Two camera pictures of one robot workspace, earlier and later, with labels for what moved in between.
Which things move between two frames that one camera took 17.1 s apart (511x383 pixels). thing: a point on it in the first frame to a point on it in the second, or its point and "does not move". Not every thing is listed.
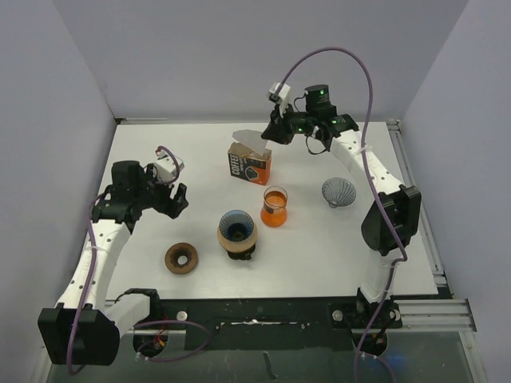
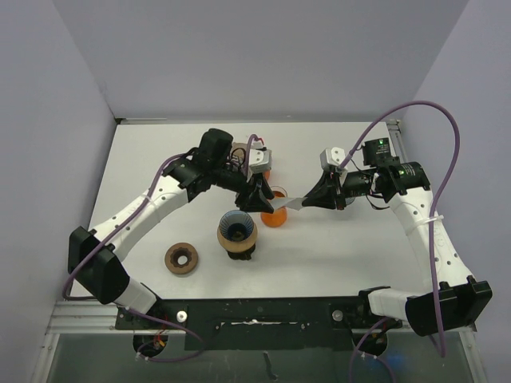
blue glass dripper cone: [236, 226] does not move
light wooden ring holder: [238, 246] does not move
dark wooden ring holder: [180, 249] does not move
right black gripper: [276, 131] to [323, 192]
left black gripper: [168, 206] to [253, 201]
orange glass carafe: [274, 213] does not move
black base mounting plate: [272, 323] does not move
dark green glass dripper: [242, 256] does not move
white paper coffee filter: [251, 139] to [295, 203]
